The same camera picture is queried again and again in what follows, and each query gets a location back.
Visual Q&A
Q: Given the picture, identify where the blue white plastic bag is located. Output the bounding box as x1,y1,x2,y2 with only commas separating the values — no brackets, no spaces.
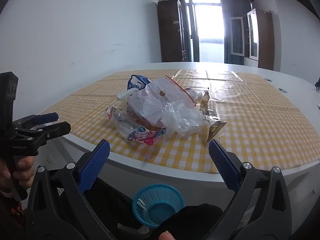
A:
127,74,152,92

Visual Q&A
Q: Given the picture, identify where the glass balcony door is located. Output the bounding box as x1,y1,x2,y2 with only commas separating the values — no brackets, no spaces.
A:
184,0,225,63

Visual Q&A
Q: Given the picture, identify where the person's left hand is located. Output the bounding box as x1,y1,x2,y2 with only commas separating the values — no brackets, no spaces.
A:
0,155,35,198

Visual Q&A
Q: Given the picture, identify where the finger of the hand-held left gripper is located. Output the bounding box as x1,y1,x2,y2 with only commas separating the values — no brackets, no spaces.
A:
17,121,72,143
11,112,59,130

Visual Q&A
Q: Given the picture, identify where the brown wardrobe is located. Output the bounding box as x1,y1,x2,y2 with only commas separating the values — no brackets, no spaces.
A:
157,0,190,62

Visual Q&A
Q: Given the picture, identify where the blue plastic basket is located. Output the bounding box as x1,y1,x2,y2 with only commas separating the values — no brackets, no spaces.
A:
132,184,185,228

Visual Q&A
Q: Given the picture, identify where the brown cabinet with glass doors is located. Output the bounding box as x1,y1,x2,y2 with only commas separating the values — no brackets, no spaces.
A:
229,8,272,68

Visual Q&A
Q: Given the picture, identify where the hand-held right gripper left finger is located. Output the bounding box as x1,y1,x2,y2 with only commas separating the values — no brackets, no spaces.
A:
25,139,118,240

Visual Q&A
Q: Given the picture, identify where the yellow checkered tablecloth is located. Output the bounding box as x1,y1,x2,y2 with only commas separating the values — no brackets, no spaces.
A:
40,69,320,174

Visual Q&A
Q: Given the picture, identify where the clear zip bag red strip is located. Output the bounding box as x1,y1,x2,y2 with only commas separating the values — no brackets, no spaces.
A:
125,76,198,128

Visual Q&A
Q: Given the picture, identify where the pink blue printed wrapper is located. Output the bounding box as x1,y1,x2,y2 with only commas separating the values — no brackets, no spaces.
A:
126,126,167,146

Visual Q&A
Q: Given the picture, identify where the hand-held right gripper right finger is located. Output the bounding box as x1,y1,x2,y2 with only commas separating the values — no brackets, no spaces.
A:
200,139,293,240

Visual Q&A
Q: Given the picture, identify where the person's right leg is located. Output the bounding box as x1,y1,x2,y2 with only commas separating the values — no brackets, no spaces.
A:
151,204,224,240

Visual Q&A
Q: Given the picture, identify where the white plastic piece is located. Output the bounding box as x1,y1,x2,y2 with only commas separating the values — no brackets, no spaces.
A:
117,89,141,101

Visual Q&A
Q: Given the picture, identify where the white table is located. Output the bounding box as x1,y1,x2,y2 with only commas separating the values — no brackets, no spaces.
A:
40,62,320,205

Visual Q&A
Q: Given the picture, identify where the gold foil snack wrapper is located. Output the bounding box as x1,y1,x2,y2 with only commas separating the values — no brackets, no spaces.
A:
199,90,227,143

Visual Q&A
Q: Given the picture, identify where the clear wrapper red print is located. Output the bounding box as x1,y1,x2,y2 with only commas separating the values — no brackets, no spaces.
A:
105,106,141,140

